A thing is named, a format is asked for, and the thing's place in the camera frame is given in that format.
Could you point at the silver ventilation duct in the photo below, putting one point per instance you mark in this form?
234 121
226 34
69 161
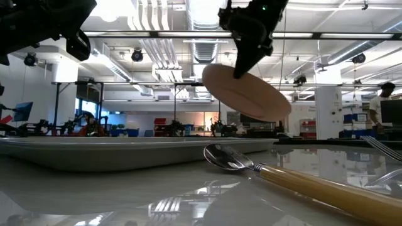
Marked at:
204 47

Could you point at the blue tilted screen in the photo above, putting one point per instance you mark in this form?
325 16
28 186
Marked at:
23 111

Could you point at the black aluminium rig frame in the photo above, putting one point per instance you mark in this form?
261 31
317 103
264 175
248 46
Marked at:
314 142

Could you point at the orange round plate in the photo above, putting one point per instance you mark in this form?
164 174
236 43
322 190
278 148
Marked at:
245 94

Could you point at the black computer monitor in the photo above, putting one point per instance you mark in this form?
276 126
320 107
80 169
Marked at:
392 112

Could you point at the red storage bins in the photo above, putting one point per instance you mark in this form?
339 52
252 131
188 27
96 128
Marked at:
159 121

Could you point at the grey plastic tray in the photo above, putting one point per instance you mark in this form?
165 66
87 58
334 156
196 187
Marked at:
125 153

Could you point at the overhead LED light bar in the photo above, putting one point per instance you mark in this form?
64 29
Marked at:
194 34

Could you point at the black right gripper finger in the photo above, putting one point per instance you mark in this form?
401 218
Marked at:
249 58

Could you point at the black ceiling spotlight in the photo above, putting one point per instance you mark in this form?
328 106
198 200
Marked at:
359 58
30 59
137 55

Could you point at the white building column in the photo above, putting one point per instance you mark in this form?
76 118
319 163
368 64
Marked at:
328 106

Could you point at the person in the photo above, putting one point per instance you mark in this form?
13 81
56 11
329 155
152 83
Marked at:
378 106

